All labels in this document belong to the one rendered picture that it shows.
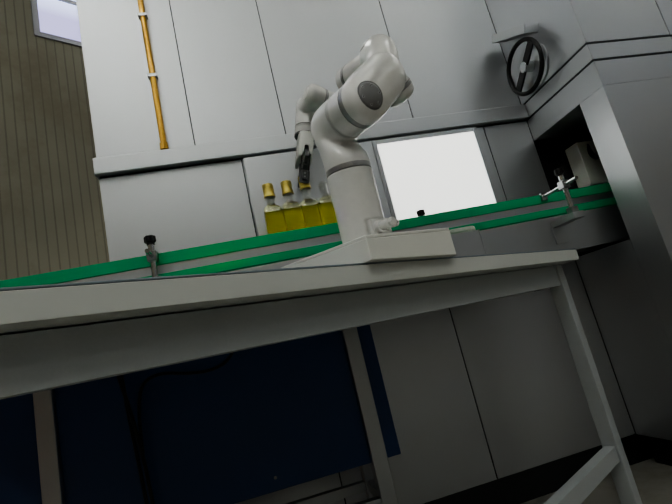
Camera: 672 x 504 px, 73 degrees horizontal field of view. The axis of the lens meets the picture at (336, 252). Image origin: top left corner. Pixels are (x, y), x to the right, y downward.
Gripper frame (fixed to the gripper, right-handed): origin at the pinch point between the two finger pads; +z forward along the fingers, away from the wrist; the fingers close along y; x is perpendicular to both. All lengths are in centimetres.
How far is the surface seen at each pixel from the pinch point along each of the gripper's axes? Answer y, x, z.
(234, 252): 13.1, -18.9, 28.9
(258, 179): -12.0, -14.2, -3.7
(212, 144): -13.0, -30.7, -15.3
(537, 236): 7, 76, 15
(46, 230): -248, -179, -43
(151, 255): 17, -39, 32
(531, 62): 2, 84, -57
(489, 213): 5, 61, 7
